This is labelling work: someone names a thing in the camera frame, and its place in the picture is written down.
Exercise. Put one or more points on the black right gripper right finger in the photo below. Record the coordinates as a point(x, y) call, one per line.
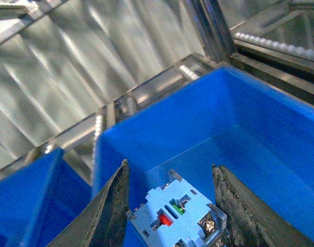
point(250, 221)

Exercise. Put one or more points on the grey button contact block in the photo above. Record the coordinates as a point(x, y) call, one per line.
point(178, 215)

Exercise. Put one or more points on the blue lower right bin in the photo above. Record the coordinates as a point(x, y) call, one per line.
point(261, 134)

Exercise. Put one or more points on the blue bin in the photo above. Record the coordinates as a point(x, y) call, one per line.
point(261, 134)
point(39, 201)

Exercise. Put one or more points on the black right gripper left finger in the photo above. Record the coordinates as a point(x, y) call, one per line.
point(103, 221)

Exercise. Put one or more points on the blue lower middle bin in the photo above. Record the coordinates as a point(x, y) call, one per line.
point(39, 201)

